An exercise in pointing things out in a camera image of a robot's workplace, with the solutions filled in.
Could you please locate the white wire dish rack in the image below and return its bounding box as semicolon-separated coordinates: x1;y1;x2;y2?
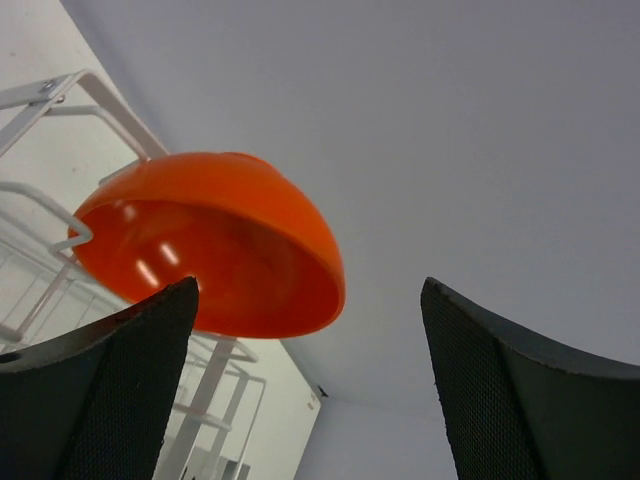
1;69;266;479

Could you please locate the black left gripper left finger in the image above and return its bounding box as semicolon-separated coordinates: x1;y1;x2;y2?
1;277;199;479

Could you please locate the red bowl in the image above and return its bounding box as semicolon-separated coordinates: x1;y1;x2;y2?
75;152;346;339

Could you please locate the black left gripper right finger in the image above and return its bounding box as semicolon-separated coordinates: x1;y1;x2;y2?
420;278;639;479

